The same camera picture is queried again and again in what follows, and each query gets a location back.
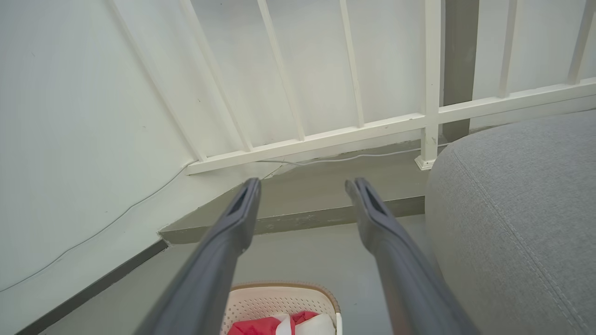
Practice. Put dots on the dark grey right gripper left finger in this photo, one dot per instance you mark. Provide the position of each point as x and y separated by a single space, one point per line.
209 274

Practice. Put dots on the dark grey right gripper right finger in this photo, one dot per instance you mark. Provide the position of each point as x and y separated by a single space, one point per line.
405 279

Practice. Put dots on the cream perforated laundry basket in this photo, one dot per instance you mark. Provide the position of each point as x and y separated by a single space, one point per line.
279 300

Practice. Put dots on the red and white clothing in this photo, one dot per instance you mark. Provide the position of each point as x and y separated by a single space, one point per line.
260 325

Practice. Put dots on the black baseboard strip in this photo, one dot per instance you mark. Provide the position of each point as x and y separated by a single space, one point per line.
93 284

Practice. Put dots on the grey fabric sofa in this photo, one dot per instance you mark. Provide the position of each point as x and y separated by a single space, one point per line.
517 223

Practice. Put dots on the grey concrete ledge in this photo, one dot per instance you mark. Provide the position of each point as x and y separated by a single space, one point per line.
307 195

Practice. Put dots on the white metal railing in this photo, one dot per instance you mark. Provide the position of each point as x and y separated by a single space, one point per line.
433 116

